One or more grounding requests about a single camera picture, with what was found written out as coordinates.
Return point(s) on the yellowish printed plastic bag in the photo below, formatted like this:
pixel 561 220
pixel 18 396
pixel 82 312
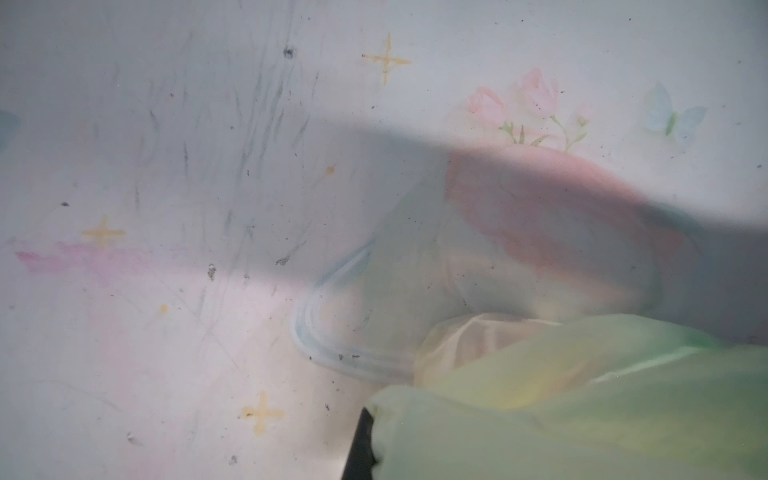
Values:
pixel 603 397

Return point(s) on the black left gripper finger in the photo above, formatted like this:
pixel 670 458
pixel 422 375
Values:
pixel 360 460

